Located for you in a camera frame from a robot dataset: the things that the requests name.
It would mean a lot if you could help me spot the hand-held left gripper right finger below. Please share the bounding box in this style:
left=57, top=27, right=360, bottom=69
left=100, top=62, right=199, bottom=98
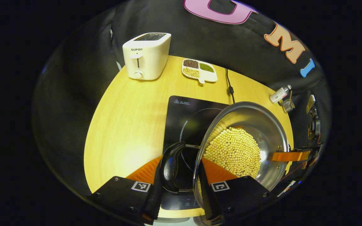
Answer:
left=198, top=157, right=271, bottom=226

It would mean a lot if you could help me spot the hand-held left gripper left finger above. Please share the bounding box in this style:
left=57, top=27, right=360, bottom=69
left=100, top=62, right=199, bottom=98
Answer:
left=88, top=155, right=164, bottom=225

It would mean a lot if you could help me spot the stainless steel pot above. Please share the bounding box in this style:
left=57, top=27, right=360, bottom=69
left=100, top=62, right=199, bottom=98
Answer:
left=161, top=101, right=291, bottom=207

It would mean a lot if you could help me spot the black induction cooktop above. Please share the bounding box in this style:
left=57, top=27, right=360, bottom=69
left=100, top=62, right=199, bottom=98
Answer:
left=161, top=95, right=232, bottom=211

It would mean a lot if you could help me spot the small clear plastic bottle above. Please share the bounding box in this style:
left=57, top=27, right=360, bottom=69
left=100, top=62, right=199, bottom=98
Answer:
left=269, top=85, right=292, bottom=104

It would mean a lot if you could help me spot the pile of yellow soybeans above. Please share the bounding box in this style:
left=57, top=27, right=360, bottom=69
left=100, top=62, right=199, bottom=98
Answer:
left=202, top=126, right=261, bottom=179

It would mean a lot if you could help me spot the white divided bean dish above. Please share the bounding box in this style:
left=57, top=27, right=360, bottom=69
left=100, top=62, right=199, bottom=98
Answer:
left=182, top=58, right=218, bottom=84

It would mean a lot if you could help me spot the white toaster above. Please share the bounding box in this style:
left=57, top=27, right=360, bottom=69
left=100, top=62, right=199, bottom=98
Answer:
left=122, top=32, right=172, bottom=81

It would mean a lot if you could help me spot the black backdrop cloth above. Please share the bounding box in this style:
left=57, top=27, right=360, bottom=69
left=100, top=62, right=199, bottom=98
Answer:
left=33, top=0, right=331, bottom=195

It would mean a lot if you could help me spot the small wire basket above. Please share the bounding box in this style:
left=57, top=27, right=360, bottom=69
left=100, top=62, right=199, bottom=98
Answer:
left=280, top=91, right=295, bottom=113

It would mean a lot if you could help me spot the black power cable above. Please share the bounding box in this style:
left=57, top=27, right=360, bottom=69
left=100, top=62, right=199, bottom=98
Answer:
left=224, top=67, right=236, bottom=104

